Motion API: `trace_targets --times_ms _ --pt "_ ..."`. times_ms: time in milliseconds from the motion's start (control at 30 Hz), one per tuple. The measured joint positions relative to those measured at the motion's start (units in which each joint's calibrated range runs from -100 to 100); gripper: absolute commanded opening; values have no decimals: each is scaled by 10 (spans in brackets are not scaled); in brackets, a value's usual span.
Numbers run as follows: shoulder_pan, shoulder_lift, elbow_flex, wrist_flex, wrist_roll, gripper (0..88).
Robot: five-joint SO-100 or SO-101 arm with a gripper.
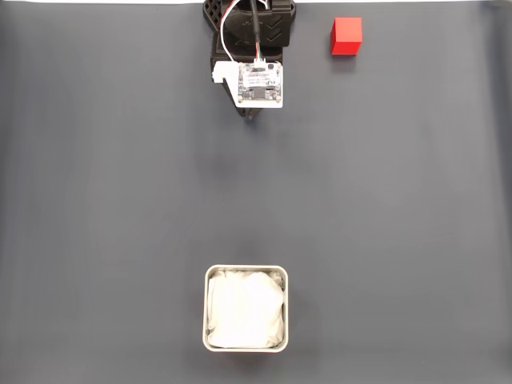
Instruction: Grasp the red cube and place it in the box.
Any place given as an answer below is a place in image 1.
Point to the camera board on white mount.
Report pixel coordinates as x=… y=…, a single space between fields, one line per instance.
x=260 y=86

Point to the square metal box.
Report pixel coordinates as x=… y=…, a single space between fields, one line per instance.
x=245 y=267

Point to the red cube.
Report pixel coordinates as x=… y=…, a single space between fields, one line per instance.
x=347 y=36

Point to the dark grey table mat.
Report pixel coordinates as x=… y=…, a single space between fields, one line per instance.
x=120 y=160

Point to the white tissue paper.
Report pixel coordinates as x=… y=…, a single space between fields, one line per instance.
x=244 y=312

